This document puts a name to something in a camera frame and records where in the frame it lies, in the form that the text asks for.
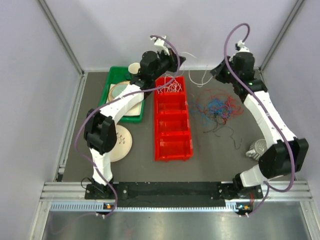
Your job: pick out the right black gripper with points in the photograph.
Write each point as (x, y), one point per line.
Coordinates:
(217, 72)

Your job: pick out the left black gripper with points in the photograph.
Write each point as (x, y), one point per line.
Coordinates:
(172, 59)

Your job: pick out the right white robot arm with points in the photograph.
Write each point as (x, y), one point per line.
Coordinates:
(285, 153)

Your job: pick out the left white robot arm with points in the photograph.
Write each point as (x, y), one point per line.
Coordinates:
(100, 130)

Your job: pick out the dark green cup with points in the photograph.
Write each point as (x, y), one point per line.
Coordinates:
(133, 69)

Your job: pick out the green plastic tray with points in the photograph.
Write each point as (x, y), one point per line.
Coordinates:
(116, 75)

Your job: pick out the teal bowl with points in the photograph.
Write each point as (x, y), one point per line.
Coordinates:
(118, 89)

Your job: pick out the white square board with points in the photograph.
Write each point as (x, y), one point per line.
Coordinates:
(134, 111)

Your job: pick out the red compartment bin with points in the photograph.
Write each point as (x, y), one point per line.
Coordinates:
(172, 128)

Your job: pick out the beige floral plate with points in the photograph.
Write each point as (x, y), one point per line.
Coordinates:
(123, 144)

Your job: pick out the silver finned heat sink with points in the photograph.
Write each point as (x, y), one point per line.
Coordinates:
(257, 149)

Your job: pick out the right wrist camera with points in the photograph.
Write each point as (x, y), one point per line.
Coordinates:
(240, 46)

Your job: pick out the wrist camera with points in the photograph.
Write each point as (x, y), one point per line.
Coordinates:
(160, 45)
(240, 46)

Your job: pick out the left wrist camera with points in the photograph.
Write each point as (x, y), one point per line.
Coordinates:
(160, 45)

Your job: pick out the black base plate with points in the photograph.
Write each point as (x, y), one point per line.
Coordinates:
(181, 194)

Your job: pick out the grey slotted cable duct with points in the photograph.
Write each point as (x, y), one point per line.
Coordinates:
(61, 206)

